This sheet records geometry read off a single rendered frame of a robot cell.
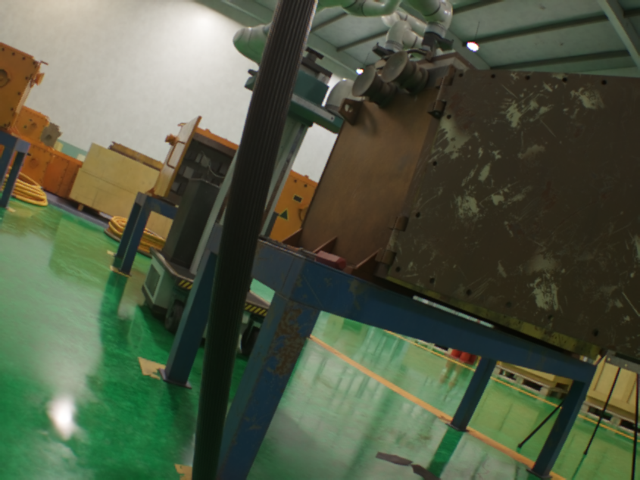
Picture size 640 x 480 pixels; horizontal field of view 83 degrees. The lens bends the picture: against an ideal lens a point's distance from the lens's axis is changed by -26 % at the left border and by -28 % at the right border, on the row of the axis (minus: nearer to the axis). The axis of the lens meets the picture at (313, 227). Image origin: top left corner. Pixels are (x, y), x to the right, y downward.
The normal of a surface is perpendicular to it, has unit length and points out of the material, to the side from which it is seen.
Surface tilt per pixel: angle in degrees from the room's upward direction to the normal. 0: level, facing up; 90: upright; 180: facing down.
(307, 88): 90
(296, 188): 90
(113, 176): 90
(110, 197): 90
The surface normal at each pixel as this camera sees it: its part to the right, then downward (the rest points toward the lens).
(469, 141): -0.69, -0.33
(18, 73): 0.47, 0.12
